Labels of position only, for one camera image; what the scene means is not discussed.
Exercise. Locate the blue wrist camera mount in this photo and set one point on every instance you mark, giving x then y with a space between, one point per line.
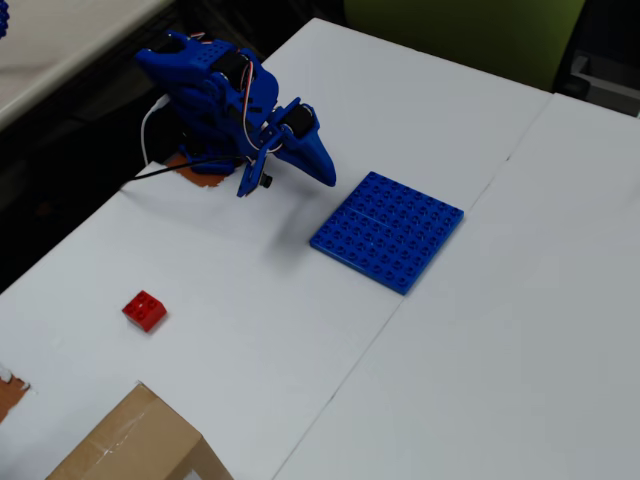
252 175

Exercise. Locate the white desk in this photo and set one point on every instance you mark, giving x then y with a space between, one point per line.
50 50

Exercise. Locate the grey box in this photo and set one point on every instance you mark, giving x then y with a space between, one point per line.
600 80

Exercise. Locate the blue gripper black motor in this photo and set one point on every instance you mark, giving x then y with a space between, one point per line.
311 148

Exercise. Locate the red 2x2 toy block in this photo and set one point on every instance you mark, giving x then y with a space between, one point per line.
144 311

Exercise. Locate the brown cardboard box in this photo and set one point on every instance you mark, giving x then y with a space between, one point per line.
140 440

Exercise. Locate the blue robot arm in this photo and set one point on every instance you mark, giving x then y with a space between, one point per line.
200 100

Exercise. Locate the blue studded item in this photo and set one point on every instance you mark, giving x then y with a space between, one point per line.
3 25

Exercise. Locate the white foam board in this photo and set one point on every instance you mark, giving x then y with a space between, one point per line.
225 325
500 350

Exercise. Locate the blue 8x8 studded plate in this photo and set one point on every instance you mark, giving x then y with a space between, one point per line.
387 232

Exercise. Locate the olive green chair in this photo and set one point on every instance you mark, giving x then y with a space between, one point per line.
460 35

